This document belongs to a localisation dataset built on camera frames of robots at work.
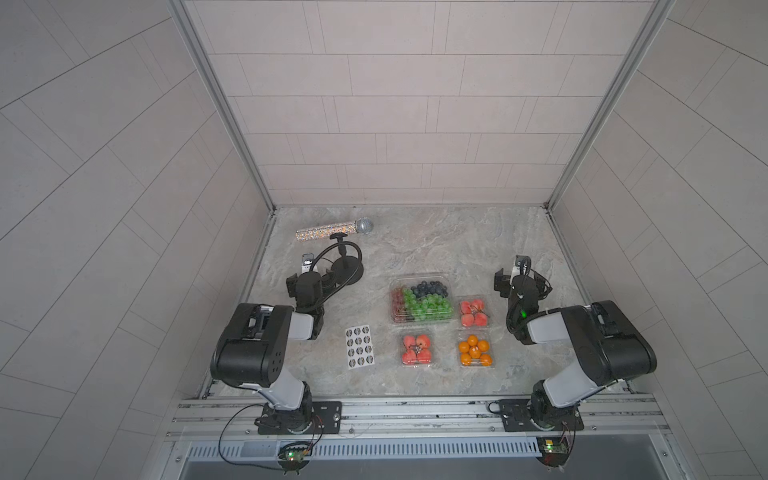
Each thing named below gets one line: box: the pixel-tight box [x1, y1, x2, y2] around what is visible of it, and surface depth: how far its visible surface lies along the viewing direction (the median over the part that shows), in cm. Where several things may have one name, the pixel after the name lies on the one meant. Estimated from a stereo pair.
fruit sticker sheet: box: [345, 324, 375, 370], surface depth 84 cm
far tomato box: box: [456, 295, 491, 331], surface depth 88 cm
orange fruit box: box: [457, 332, 494, 369], surface depth 82 cm
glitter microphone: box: [295, 217, 375, 241], surface depth 83 cm
